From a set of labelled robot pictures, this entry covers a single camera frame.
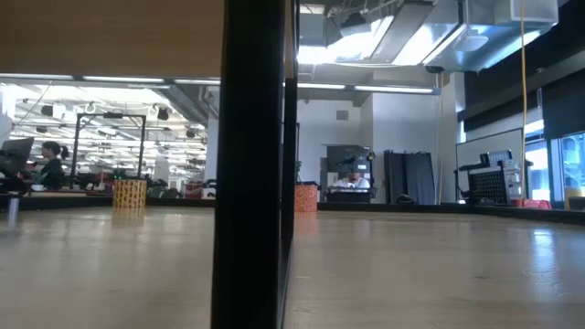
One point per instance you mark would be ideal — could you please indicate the dark grey curtain panel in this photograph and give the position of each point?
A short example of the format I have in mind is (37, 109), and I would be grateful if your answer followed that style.
(411, 178)

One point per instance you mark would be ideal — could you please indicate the yellow patterned box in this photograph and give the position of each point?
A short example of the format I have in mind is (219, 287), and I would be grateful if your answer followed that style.
(130, 194)

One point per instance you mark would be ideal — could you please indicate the black ceiling dome camera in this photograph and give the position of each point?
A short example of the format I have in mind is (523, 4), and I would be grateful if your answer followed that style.
(434, 69)

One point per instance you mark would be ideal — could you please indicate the glass window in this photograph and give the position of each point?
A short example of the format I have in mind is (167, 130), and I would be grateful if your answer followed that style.
(571, 164)

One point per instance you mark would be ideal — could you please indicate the red background crate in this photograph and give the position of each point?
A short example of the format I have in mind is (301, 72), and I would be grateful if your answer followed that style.
(194, 189)

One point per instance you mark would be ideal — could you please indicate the black shelf front post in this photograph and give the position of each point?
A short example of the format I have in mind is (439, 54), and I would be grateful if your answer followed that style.
(249, 164)

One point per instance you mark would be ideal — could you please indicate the small metal post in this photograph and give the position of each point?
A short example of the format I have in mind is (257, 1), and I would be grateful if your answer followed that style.
(13, 210)

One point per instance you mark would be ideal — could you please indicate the black background station frame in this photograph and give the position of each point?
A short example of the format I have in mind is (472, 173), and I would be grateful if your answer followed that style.
(76, 137)

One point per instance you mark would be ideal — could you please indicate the dark computer monitor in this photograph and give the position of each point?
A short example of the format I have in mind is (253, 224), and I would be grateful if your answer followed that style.
(16, 155)

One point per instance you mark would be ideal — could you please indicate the black round floor object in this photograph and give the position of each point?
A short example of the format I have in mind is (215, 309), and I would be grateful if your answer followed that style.
(406, 199)

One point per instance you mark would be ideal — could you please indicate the black background workstation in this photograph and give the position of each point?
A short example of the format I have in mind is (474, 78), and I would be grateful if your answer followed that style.
(349, 153)

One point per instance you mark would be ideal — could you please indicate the white ceiling dome fixture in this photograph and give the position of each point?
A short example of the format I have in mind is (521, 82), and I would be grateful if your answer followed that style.
(472, 42)

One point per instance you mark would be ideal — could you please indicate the black hanging spotlight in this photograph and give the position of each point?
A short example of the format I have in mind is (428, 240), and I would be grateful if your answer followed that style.
(162, 114)
(190, 133)
(47, 110)

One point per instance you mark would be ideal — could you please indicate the white bowl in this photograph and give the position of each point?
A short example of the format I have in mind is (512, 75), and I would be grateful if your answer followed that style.
(38, 187)

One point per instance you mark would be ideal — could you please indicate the wooden shelf board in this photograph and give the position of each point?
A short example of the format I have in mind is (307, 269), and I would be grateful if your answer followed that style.
(109, 36)

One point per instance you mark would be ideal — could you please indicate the grey wall vent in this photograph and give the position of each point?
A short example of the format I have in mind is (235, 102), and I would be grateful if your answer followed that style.
(342, 114)

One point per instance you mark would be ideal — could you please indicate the black shelf rear frame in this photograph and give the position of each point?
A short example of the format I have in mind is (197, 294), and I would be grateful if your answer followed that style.
(290, 160)

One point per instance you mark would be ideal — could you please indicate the ceiling tube light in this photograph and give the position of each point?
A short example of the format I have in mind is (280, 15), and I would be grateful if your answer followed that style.
(123, 79)
(196, 81)
(320, 86)
(393, 89)
(36, 77)

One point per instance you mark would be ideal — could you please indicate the silver ceiling air duct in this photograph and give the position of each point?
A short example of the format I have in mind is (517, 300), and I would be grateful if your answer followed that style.
(411, 36)

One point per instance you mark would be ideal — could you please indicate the orange patterned can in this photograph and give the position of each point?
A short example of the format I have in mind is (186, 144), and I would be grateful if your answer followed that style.
(306, 198)

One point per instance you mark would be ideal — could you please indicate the red bin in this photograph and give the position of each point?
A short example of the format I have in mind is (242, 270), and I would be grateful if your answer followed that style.
(532, 204)

